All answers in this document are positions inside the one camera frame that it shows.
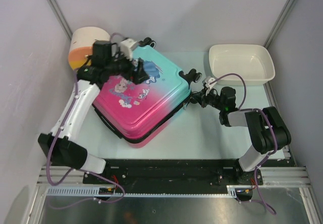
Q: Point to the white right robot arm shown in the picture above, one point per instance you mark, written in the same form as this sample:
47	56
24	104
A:
267	130

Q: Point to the cream and orange drawer box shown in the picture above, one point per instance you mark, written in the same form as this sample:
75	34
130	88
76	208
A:
82	42

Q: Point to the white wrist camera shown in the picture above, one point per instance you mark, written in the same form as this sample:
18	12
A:
209	82
127	46

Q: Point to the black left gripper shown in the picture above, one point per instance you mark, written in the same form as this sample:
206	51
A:
138	76

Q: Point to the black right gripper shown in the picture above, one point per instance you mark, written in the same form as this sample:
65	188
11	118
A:
198	96

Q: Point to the white rectangular plastic basin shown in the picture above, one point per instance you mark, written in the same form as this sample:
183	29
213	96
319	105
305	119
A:
252	62

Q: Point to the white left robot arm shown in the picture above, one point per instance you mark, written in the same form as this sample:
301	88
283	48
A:
60	145

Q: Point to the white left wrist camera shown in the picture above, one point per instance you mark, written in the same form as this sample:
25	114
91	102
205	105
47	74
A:
127	46

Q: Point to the white slotted cable duct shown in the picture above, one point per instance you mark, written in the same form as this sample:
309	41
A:
96	191

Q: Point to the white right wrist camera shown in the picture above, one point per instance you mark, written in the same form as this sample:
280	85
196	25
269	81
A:
209	82

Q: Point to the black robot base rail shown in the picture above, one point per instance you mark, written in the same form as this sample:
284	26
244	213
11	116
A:
221	171

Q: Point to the pink and teal kids suitcase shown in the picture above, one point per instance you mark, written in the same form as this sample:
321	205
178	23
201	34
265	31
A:
137	113

